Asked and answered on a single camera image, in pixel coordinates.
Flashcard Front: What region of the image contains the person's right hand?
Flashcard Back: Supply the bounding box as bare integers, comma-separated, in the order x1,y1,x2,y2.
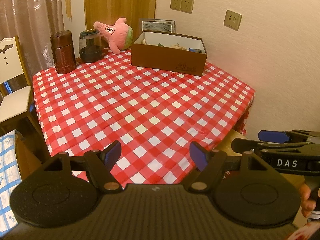
300,182,315,218

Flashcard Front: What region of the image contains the framed grey picture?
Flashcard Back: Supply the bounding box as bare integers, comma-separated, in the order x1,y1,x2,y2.
139,18,177,33

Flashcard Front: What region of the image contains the white chair with gold trim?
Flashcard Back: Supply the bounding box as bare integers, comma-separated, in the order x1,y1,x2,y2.
0,35,34,130

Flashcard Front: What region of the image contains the wooden door panel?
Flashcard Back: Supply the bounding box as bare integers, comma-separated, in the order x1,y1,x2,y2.
84,0,159,34

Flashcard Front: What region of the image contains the beige wall plate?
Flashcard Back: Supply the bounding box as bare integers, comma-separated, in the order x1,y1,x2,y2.
223,9,242,31

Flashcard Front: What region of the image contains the brown metal thermos canister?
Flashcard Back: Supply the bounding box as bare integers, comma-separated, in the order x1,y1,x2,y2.
50,30,77,75

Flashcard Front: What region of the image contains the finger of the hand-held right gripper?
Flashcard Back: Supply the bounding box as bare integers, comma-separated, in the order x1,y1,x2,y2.
258,129,320,143
231,138,313,156

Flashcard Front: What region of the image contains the glass jar with green lid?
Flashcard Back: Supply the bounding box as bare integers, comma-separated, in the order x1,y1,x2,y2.
79,29,102,63

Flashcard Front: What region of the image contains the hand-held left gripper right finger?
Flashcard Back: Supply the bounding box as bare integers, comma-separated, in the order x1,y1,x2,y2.
189,141,273,194

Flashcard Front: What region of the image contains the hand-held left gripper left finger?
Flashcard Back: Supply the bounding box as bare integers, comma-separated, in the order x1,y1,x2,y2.
37,140,123,194

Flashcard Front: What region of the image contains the pink star plush toy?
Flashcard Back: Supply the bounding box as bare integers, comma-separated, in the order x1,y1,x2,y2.
93,17,133,55

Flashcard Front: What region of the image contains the blue white grid cloth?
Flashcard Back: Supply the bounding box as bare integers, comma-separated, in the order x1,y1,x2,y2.
0,129,24,233

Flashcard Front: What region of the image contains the red white checked tablecloth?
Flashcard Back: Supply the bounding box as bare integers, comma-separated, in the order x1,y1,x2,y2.
32,46,257,184

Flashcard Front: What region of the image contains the brown cardboard box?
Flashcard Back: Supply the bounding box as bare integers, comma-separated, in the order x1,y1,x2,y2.
131,30,208,77

